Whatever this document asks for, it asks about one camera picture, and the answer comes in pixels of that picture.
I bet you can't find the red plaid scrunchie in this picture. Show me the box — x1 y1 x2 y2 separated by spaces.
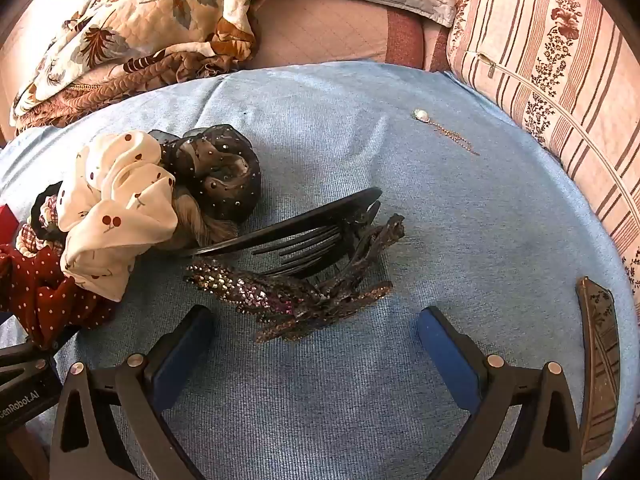
15 195 68 256

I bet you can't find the black dotted mesh scrunchie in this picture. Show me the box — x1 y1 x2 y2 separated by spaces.
150 124 262 223

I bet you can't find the blue cloth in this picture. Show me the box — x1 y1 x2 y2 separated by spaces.
0 61 636 480

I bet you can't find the striped floral pillow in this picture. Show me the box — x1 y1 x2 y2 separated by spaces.
446 0 640 311

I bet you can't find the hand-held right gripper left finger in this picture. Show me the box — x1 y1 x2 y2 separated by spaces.
49 304 217 480

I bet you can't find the brown hair clip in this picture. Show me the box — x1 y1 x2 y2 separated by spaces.
575 276 622 465

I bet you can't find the white cherry print scrunchie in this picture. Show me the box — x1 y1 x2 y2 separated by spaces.
57 130 180 303

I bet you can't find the sequined hair clip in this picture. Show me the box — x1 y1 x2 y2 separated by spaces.
184 259 326 317
255 282 394 345

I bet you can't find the dark leaf hair clip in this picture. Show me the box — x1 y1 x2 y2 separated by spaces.
320 213 406 301

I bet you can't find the black comb hair clip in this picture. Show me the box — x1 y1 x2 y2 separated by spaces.
192 186 383 281

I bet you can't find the red box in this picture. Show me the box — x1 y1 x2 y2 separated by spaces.
0 204 20 246

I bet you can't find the red polka dot scrunchie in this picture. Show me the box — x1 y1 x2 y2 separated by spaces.
0 244 117 350

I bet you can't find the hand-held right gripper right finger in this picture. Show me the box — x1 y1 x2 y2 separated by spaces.
416 306 585 480

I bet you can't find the floral quilted blanket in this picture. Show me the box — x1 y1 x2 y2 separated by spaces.
10 0 266 133

